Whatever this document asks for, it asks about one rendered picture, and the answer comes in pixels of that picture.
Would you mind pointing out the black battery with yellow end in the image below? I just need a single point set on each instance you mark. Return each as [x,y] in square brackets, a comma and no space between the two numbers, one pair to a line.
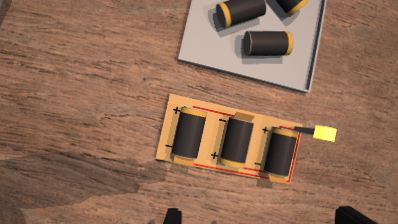
[189,133]
[280,152]
[290,7]
[268,43]
[236,143]
[233,12]

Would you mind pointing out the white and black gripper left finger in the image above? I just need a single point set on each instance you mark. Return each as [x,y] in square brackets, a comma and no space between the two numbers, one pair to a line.
[173,216]

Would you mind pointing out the white shallow tray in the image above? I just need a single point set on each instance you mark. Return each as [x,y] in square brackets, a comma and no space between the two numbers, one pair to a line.
[205,43]

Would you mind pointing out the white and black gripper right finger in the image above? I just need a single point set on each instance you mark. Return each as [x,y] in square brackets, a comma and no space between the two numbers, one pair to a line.
[348,215]

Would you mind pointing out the tan battery holder board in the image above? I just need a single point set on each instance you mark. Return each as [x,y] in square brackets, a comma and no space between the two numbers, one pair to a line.
[214,134]

